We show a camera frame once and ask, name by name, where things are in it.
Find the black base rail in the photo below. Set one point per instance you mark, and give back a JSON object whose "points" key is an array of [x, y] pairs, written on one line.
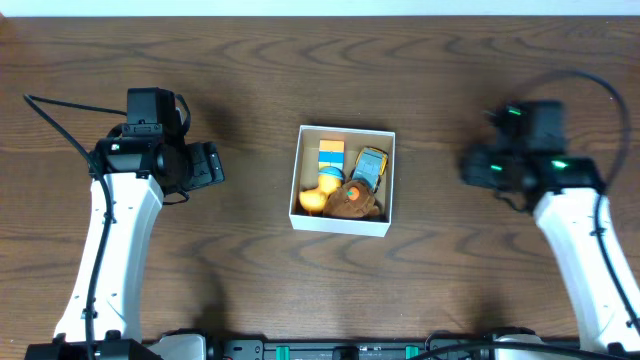
{"points": [[510, 343]]}

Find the white cardboard box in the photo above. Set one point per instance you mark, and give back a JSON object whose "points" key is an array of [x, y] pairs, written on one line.
{"points": [[305, 177]]}

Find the brown plush toy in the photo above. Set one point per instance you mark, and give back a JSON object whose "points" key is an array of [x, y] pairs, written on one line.
{"points": [[354, 200]]}

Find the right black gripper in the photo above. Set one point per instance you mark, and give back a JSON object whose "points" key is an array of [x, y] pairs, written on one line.
{"points": [[480, 170]]}

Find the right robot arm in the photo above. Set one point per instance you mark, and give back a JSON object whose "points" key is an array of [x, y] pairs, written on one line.
{"points": [[566, 197]]}

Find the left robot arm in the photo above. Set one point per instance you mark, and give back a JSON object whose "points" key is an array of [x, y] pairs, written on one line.
{"points": [[135, 169]]}

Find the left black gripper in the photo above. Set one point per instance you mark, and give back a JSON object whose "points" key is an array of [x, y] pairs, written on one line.
{"points": [[206, 165]]}

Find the orange duck toy blue cap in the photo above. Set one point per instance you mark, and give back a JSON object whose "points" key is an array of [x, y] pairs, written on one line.
{"points": [[313, 201]]}

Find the multicolour puzzle cube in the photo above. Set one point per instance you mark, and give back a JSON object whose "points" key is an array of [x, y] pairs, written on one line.
{"points": [[331, 154]]}

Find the yellow grey toy truck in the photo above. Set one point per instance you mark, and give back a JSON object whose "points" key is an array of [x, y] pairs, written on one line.
{"points": [[370, 166]]}

